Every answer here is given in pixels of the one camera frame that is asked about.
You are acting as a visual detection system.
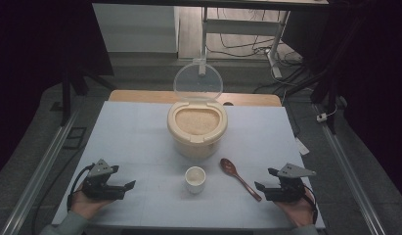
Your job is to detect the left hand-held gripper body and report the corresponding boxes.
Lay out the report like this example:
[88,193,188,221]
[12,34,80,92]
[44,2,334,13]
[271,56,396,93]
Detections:
[81,159,128,201]

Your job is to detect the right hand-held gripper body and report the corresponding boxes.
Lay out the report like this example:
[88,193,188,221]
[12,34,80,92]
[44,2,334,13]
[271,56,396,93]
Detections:
[262,163,317,204]

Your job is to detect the brown wooden spoon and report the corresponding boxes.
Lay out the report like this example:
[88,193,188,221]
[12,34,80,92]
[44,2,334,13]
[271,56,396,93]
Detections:
[220,158,263,203]

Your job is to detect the white cup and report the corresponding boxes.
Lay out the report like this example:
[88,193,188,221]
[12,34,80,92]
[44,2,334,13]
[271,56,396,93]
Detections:
[184,165,207,195]

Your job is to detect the cream plastic rice container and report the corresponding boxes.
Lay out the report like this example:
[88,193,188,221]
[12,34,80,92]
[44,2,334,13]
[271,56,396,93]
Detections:
[166,100,229,160]

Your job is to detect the bulk uncooked rice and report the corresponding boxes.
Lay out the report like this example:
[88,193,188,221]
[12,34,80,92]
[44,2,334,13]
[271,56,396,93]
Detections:
[174,108,221,136]

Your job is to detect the person's left hand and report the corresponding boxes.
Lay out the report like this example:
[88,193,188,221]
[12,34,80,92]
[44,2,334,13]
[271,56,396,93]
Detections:
[69,185,113,220]

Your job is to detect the person's right hand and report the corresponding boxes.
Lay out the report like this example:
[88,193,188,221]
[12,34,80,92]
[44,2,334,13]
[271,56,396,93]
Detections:
[275,195,317,228]

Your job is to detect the pale blue table mat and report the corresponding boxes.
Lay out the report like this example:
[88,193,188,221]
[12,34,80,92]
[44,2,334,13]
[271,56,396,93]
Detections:
[51,100,326,229]

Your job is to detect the white paper tag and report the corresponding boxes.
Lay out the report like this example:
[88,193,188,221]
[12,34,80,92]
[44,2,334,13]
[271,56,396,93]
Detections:
[294,136,311,157]

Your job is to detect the black metal stand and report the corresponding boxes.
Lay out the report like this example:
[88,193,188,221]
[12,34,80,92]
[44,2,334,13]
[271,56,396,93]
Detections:
[50,63,117,127]

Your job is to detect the clear round container lid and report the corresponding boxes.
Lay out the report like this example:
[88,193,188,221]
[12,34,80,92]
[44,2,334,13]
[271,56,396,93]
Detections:
[173,62,224,102]

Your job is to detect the white cabinet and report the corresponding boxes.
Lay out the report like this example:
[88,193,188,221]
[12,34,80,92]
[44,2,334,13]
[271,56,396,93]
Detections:
[92,3,179,54]

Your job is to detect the dark curtain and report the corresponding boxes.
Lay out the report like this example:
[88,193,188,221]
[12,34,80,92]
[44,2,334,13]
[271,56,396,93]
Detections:
[0,0,115,179]
[282,0,402,201]

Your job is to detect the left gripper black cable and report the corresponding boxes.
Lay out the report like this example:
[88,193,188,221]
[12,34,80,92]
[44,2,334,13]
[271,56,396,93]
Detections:
[67,163,96,212]

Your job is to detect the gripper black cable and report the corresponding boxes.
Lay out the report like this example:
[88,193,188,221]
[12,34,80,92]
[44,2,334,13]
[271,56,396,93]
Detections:
[302,184,320,225]
[67,163,96,212]

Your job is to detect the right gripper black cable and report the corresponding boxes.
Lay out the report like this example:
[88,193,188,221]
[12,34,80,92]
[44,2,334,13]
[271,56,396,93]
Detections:
[302,184,320,225]

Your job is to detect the aluminium rail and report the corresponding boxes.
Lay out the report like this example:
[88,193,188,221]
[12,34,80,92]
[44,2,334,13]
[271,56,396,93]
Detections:
[0,109,80,235]
[314,104,387,235]

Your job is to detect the black floor cables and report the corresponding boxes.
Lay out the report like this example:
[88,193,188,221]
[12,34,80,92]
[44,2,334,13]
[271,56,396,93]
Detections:
[206,8,307,96]

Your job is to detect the white desk frame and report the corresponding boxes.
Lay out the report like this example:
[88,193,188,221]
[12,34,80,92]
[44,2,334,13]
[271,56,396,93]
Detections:
[199,6,291,79]

